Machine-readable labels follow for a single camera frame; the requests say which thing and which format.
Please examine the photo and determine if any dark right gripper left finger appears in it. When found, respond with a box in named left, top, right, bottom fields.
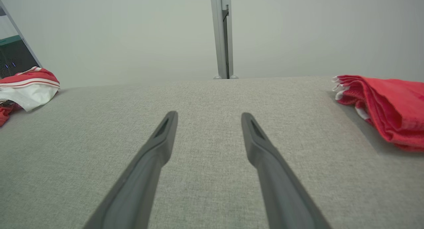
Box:
left=83, top=111, right=179, bottom=229

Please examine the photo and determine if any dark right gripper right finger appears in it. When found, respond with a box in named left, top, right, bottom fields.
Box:
left=241, top=112, right=332, bottom=229

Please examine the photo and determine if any red garment with white band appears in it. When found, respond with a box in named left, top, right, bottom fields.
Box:
left=332, top=75, right=424, bottom=152

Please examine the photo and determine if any white garment with red stripes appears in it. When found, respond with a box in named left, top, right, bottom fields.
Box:
left=0, top=67, right=61, bottom=112

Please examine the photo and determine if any grey metal post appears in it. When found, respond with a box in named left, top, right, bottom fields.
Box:
left=210, top=0, right=239, bottom=80

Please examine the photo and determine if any dark glass panel grey frame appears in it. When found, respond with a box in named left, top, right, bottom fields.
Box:
left=0, top=0, right=43, bottom=79

